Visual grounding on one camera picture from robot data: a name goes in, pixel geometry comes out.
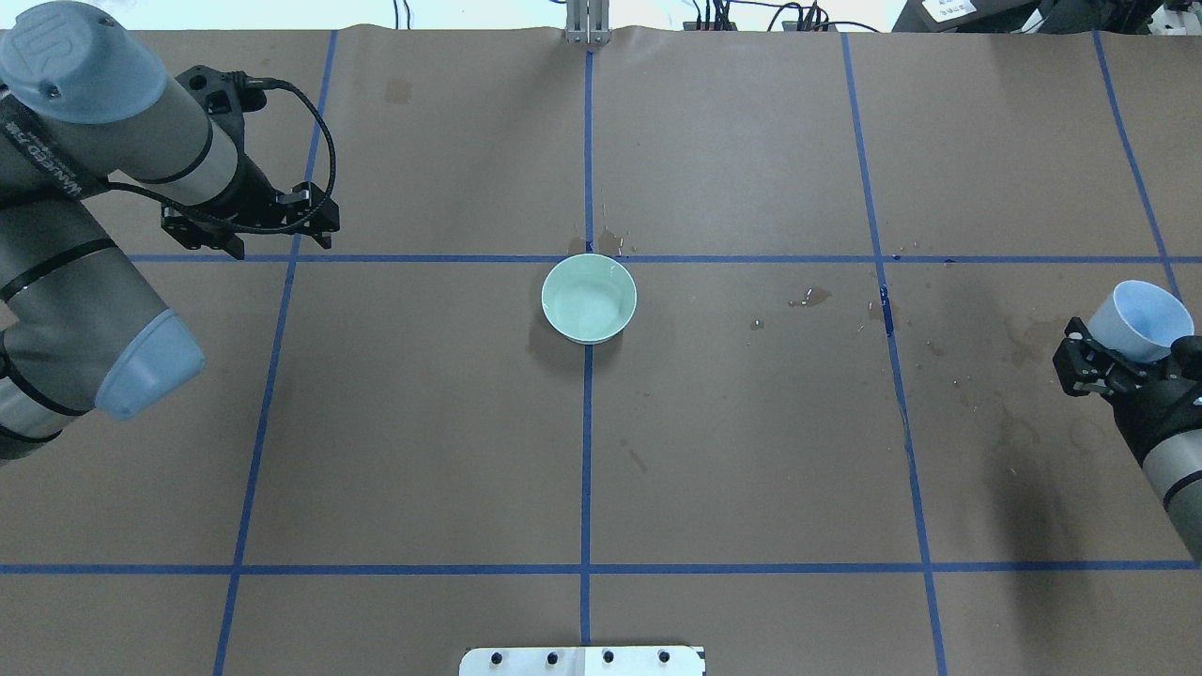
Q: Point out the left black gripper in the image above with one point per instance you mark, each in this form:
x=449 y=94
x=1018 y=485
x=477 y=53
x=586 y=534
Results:
x=252 y=191

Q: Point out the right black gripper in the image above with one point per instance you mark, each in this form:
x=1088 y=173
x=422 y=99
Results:
x=1152 y=410

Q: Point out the light blue plastic cup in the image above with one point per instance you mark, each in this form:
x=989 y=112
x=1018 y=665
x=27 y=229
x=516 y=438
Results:
x=1141 y=321

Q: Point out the light green bowl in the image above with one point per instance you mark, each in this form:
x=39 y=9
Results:
x=589 y=298

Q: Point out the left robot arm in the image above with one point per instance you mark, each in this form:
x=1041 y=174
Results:
x=89 y=109

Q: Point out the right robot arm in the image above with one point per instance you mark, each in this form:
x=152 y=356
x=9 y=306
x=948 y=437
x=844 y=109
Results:
x=1173 y=470

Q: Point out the aluminium frame post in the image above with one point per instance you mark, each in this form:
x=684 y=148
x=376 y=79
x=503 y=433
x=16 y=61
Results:
x=587 y=22

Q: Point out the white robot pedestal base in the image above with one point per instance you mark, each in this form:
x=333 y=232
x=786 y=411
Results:
x=585 y=660

